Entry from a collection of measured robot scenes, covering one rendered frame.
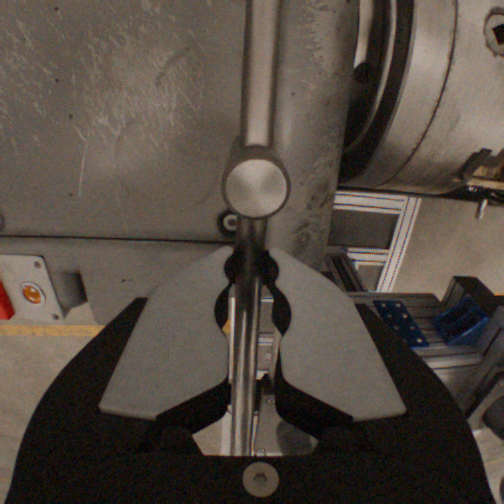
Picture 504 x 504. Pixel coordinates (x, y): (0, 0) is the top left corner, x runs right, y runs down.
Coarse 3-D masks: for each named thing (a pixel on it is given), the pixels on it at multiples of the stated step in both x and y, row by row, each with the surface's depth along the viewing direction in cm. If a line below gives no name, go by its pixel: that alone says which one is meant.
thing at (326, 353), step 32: (288, 256) 11; (288, 288) 10; (320, 288) 10; (288, 320) 9; (320, 320) 8; (352, 320) 8; (288, 352) 7; (320, 352) 7; (352, 352) 7; (288, 384) 6; (320, 384) 6; (352, 384) 6; (384, 384) 6; (288, 416) 7; (320, 416) 6; (352, 416) 6; (384, 416) 6
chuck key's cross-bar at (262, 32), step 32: (256, 0) 8; (256, 32) 8; (256, 64) 9; (256, 96) 9; (256, 128) 10; (256, 224) 11; (256, 256) 12; (256, 288) 13; (256, 320) 13; (256, 352) 14
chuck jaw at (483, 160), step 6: (480, 150) 24; (486, 150) 24; (474, 156) 25; (480, 156) 25; (486, 156) 24; (492, 156) 26; (498, 156) 26; (468, 162) 26; (474, 162) 25; (480, 162) 25; (486, 162) 27; (492, 162) 27; (498, 162) 27; (462, 168) 27; (468, 168) 26; (474, 168) 26; (456, 174) 27
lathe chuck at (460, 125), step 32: (480, 0) 16; (480, 32) 17; (480, 64) 18; (448, 96) 20; (480, 96) 19; (448, 128) 22; (480, 128) 21; (416, 160) 25; (448, 160) 25; (416, 192) 34
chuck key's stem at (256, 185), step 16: (240, 160) 9; (256, 160) 9; (272, 160) 9; (224, 176) 9; (240, 176) 9; (256, 176) 9; (272, 176) 9; (288, 176) 9; (224, 192) 9; (240, 192) 9; (256, 192) 9; (272, 192) 9; (288, 192) 9; (240, 208) 9; (256, 208) 9; (272, 208) 9
